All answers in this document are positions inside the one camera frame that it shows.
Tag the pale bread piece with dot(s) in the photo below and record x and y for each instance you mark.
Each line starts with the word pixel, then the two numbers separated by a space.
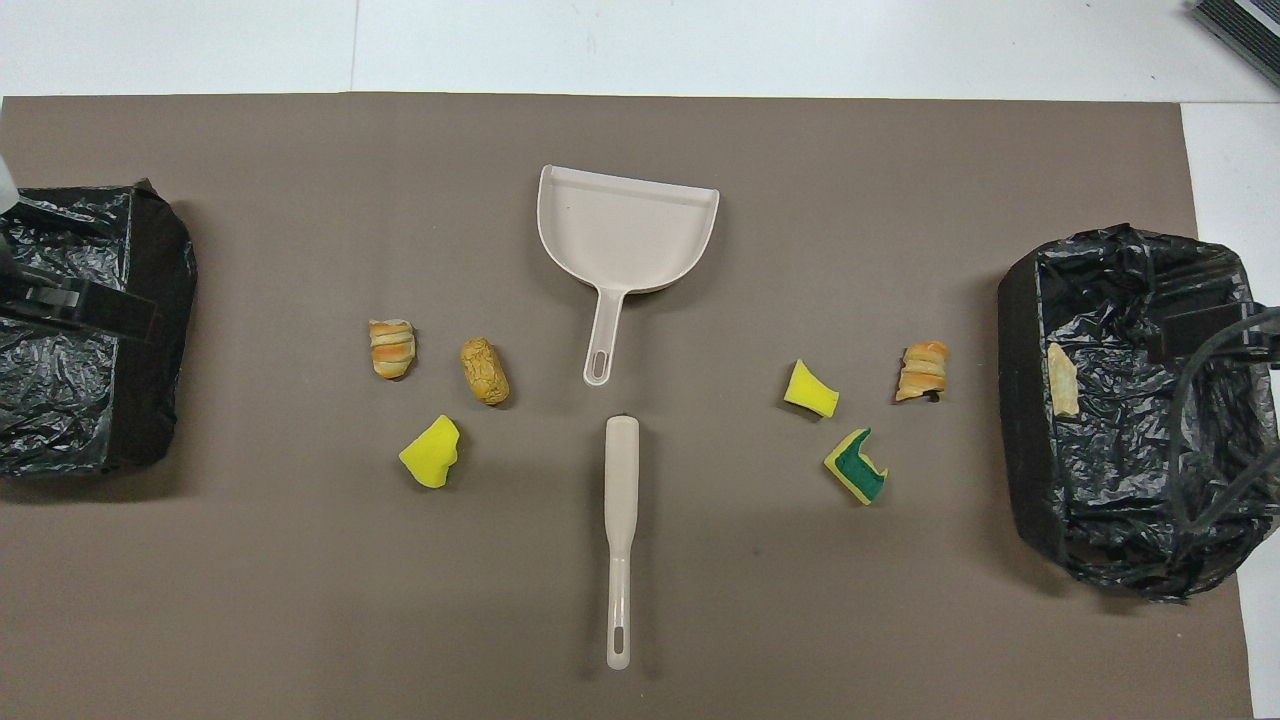
pixel 1062 380

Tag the beige hand brush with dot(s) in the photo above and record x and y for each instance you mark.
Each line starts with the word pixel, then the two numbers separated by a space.
pixel 621 480

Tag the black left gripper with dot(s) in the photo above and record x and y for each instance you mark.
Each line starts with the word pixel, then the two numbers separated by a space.
pixel 80 305

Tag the striped croissant piece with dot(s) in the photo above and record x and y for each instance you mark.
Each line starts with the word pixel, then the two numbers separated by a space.
pixel 392 350
pixel 922 372

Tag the black ribbed device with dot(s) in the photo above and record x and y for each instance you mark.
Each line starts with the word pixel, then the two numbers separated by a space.
pixel 1245 30

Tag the bin with black bag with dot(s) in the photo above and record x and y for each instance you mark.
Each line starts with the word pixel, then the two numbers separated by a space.
pixel 100 400
pixel 1100 480

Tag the yellow and green sponge piece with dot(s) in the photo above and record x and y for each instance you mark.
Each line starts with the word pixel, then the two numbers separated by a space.
pixel 850 470

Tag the beige plastic dustpan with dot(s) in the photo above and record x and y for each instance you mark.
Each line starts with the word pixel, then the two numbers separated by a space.
pixel 620 230

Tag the brown table mat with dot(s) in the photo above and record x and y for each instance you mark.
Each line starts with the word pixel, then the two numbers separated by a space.
pixel 700 130

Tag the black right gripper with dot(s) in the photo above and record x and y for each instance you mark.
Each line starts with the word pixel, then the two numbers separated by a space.
pixel 1205 335

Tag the brown bread roll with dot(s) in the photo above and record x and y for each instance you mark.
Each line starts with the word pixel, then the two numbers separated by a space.
pixel 485 372

